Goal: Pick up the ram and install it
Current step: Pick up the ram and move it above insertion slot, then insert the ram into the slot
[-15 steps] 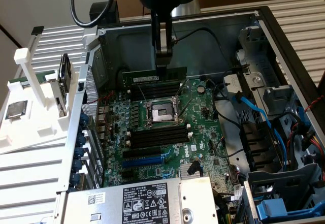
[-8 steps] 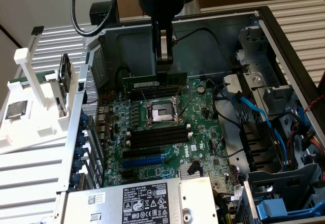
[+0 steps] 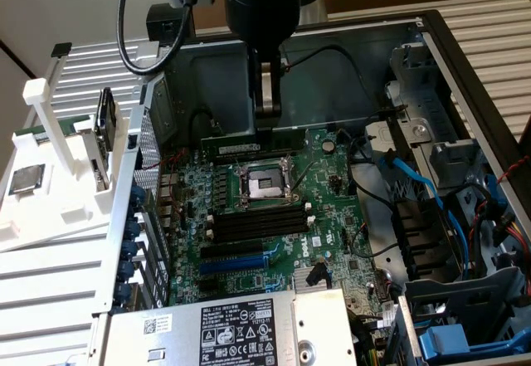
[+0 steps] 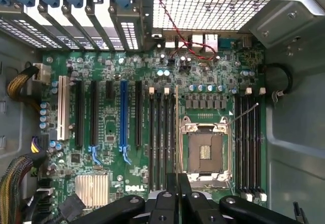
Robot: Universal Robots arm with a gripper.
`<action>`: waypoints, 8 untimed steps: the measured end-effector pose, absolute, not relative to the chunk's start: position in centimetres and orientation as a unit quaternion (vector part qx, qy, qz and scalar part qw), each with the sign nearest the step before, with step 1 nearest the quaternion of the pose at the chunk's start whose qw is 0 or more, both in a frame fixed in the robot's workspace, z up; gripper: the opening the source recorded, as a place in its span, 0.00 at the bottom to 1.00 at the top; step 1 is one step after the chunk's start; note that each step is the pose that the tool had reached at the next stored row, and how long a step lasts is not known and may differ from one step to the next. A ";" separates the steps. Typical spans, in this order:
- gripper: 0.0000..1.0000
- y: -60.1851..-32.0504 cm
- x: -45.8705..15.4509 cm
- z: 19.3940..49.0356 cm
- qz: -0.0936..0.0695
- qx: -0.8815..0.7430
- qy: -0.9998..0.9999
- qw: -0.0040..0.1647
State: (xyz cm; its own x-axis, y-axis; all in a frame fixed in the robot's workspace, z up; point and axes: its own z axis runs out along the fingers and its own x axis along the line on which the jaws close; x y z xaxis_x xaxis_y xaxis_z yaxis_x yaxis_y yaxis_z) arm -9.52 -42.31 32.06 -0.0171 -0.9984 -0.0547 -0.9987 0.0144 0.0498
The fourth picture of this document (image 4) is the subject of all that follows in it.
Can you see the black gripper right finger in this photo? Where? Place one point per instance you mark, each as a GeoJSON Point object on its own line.
{"type": "Point", "coordinates": [193, 208]}

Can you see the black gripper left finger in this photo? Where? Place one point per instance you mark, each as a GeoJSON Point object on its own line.
{"type": "Point", "coordinates": [162, 208]}

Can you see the black RAM slot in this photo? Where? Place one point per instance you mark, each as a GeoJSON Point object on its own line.
{"type": "Point", "coordinates": [158, 132]}
{"type": "Point", "coordinates": [166, 132]}
{"type": "Point", "coordinates": [172, 132]}
{"type": "Point", "coordinates": [151, 132]}
{"type": "Point", "coordinates": [252, 145]}
{"type": "Point", "coordinates": [245, 145]}
{"type": "Point", "coordinates": [238, 145]}
{"type": "Point", "coordinates": [258, 145]}

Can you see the metal socket cover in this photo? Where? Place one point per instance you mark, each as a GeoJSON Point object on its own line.
{"type": "Point", "coordinates": [210, 179]}

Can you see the metal socket locking lever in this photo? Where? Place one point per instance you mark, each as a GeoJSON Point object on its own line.
{"type": "Point", "coordinates": [243, 114]}
{"type": "Point", "coordinates": [180, 153]}

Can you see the CPU socket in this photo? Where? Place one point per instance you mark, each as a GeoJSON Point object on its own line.
{"type": "Point", "coordinates": [207, 147]}

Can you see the silver finned heatsink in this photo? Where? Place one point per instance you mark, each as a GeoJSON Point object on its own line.
{"type": "Point", "coordinates": [91, 191]}

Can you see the green Dell motherboard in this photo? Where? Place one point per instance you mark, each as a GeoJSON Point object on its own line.
{"type": "Point", "coordinates": [114, 122]}

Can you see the long black expansion slot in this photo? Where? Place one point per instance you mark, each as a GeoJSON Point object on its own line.
{"type": "Point", "coordinates": [138, 112]}
{"type": "Point", "coordinates": [79, 112]}
{"type": "Point", "coordinates": [94, 112]}

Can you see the open grey PC case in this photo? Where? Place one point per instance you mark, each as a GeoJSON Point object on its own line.
{"type": "Point", "coordinates": [294, 137]}

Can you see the short black expansion slot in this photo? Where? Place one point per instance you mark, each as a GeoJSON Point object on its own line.
{"type": "Point", "coordinates": [109, 90]}

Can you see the white expansion slot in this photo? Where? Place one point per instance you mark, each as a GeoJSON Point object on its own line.
{"type": "Point", "coordinates": [62, 107]}

